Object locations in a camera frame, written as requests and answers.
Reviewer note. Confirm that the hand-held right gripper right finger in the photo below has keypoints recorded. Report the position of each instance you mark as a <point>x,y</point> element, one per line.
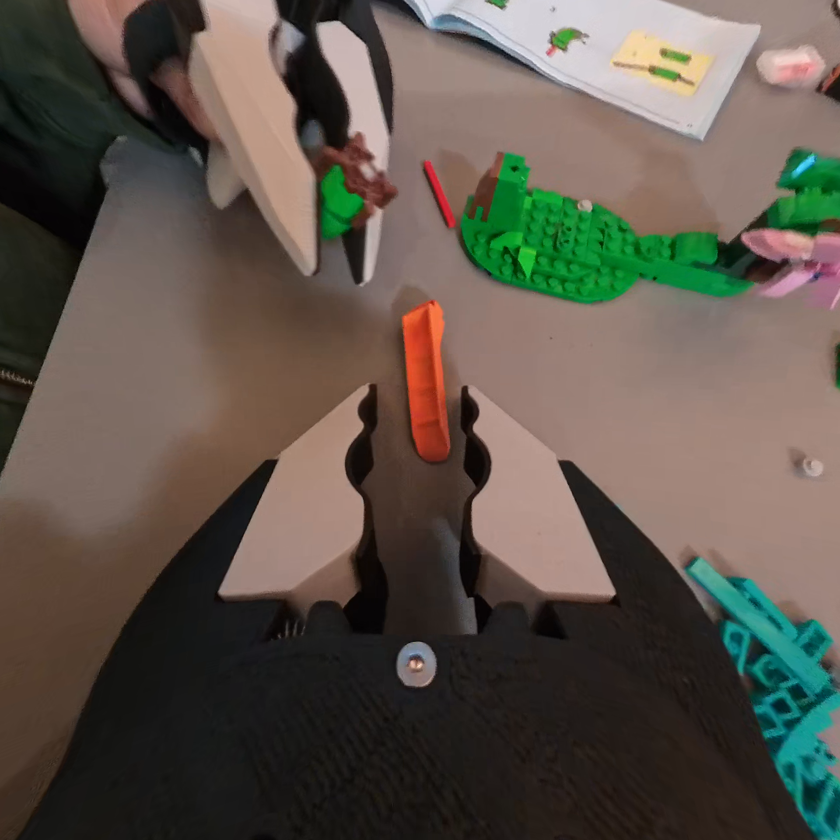
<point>535,518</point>

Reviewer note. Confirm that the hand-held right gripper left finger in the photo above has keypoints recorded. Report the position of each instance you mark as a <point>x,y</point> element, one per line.
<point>295,518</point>

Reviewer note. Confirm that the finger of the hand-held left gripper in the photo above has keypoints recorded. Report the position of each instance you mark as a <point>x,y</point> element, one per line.
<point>259,131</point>
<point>364,85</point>

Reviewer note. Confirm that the green and brown lego stem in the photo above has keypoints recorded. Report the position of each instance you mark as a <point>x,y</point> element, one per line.
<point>338,203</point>

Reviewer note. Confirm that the orange lego brick separator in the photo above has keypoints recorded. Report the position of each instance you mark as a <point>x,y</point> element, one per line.
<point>425,387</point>

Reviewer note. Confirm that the person's left forearm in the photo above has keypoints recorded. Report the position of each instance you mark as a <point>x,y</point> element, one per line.
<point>46,85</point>

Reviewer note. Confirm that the red lego rod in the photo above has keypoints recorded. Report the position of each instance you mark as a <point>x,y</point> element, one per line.
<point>438,193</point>

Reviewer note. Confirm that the lego instruction booklet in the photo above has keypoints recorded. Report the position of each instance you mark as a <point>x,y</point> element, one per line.
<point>590,72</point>

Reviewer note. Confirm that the green lego base build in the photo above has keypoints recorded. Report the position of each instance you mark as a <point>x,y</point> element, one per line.
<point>577,249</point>

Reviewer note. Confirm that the small grey round lego piece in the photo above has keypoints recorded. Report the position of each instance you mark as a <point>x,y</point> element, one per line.
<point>810,466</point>

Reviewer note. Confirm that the pile of teal lego pieces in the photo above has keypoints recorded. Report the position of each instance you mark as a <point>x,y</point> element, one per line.
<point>787,689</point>

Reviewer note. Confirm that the pink lego flower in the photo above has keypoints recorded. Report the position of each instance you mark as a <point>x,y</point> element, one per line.
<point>800,262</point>

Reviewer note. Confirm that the green lego plant build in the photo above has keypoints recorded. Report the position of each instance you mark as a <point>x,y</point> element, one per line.
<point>807,197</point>

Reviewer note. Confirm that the person's left hand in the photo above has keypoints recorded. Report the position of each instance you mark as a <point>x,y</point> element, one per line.
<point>184,102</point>

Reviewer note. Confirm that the person's green jacket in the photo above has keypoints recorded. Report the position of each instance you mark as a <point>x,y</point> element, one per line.
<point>26,295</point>

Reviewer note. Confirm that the pink plastic bag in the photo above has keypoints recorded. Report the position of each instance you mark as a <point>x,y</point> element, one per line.
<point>791,65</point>

